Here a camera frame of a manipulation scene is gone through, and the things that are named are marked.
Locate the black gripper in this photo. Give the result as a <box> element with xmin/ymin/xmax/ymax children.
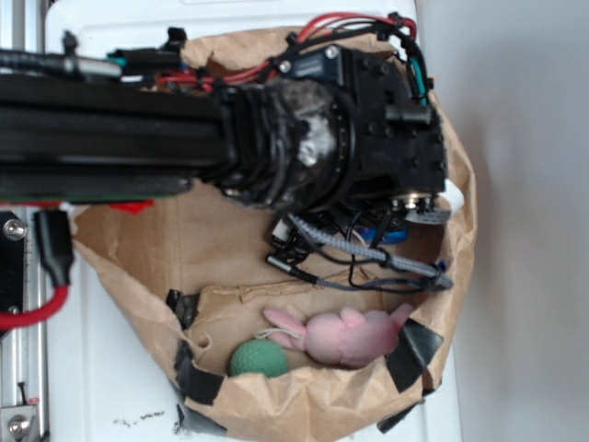
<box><xmin>271</xmin><ymin>45</ymin><xmax>448</xmax><ymax>226</ymax></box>

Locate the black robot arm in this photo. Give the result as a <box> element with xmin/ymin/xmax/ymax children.
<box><xmin>1</xmin><ymin>45</ymin><xmax>464</xmax><ymax>224</ymax></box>

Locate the blue plastic bottle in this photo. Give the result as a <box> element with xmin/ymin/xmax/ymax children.
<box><xmin>357</xmin><ymin>227</ymin><xmax>409</xmax><ymax>245</ymax></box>

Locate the pink plush bunny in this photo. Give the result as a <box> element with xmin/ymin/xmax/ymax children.
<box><xmin>263</xmin><ymin>303</ymin><xmax>414</xmax><ymax>368</ymax></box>

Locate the green dimpled ball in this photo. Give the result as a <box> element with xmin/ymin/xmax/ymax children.
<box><xmin>229</xmin><ymin>340</ymin><xmax>289</xmax><ymax>378</ymax></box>

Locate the brown paper bag box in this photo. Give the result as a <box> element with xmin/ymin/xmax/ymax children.
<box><xmin>71</xmin><ymin>26</ymin><xmax>477</xmax><ymax>442</ymax></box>

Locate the red and black wire bundle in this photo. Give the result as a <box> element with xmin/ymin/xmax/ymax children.
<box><xmin>156</xmin><ymin>11</ymin><xmax>436</xmax><ymax>105</ymax></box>

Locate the gray braided cable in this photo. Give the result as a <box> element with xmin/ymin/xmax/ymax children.
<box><xmin>265</xmin><ymin>215</ymin><xmax>455</xmax><ymax>292</ymax></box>

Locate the red cable with black plug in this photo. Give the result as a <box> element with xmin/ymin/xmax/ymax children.
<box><xmin>0</xmin><ymin>209</ymin><xmax>75</xmax><ymax>329</ymax></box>

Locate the black metal bracket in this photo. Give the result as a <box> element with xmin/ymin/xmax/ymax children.
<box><xmin>1</xmin><ymin>211</ymin><xmax>27</xmax><ymax>315</ymax></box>

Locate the aluminium frame rail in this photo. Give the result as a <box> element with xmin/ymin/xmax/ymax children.
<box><xmin>0</xmin><ymin>0</ymin><xmax>49</xmax><ymax>442</ymax></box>

